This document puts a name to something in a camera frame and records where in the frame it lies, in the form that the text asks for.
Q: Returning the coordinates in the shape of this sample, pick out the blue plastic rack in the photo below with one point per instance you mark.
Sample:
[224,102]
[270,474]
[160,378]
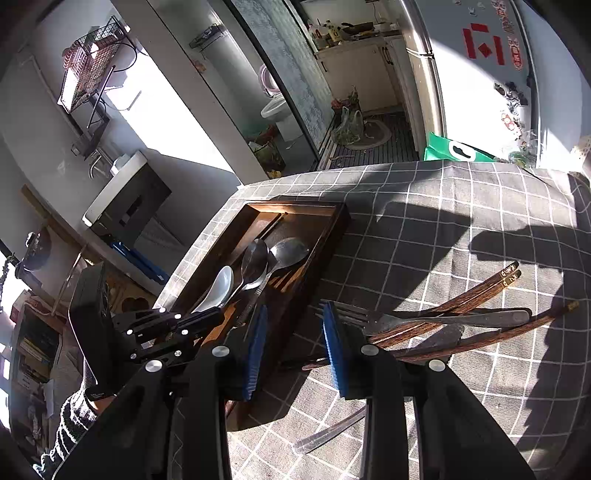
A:
[138,261]

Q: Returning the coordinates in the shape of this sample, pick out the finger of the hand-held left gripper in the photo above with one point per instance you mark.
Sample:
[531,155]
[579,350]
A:
[152,321]
[171,346]

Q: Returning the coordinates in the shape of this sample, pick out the black frying pan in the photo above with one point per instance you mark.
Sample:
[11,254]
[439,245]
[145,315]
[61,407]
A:
[355,27]

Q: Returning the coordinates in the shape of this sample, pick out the patterned glass sliding door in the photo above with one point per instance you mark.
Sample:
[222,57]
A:
[286,60]

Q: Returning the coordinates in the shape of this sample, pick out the person's left forearm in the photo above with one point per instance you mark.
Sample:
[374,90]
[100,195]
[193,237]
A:
[69,424]

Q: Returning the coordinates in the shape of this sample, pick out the metal faucet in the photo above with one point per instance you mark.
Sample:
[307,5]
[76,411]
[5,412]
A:
[97,161]

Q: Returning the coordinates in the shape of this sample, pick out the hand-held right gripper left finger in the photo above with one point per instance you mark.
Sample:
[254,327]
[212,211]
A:
[256,350]

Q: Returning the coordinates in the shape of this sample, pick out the white toilet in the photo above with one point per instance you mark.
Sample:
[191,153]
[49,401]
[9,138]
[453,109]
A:
[277,110]

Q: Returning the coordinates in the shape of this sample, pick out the brown wooden tray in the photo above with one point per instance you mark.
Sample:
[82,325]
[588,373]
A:
[318,230]

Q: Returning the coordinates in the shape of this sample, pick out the small black bathroom rack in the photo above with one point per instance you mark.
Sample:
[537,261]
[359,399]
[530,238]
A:
[205,39]

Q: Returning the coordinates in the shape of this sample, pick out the white washbasin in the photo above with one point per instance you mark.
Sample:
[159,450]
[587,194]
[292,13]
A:
[120,184]

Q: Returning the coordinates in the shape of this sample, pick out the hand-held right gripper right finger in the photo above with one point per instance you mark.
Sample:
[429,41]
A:
[337,355]

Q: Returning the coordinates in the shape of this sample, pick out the small black wall shelf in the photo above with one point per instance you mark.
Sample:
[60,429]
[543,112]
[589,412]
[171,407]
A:
[85,145]

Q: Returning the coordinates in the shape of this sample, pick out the beige kitchen cabinet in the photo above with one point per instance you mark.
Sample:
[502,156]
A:
[355,78]

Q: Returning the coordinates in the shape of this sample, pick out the white ceramic spoon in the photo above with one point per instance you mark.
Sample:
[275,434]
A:
[219,284]

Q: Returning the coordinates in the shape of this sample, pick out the round floor mat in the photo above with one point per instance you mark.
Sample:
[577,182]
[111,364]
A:
[381,131]

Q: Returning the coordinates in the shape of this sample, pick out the green paper bag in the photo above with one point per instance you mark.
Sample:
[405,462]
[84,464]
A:
[443,150]

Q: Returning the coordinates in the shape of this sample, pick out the plastic bags with vegetables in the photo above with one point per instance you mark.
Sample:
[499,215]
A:
[348,124]

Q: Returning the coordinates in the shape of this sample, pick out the white lace cloth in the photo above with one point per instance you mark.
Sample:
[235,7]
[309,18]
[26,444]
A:
[582,152]

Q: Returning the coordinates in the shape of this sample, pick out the clear oil bottle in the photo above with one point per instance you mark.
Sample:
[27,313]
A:
[316,34]

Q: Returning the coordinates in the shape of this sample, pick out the yellow label sauce bottle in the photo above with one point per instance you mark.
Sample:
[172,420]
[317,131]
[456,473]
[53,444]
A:
[336,34]

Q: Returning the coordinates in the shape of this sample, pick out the silver refrigerator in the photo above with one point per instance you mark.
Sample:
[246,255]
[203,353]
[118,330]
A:
[461,92]

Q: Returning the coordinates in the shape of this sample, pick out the small trash bin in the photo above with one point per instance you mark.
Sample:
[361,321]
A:
[268,152]

